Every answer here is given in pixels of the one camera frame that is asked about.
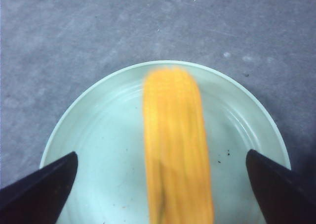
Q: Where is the green round plate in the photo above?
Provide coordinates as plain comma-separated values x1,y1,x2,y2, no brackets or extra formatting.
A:
40,60,291,224

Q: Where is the yellow corn cob piece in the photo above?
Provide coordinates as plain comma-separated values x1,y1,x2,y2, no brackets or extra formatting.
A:
143,68,214,224

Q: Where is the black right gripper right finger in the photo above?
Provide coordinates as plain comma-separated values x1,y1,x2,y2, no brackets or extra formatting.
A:
245,149,316,224

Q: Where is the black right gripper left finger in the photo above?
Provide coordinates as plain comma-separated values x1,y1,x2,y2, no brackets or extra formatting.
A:
0,152,78,224

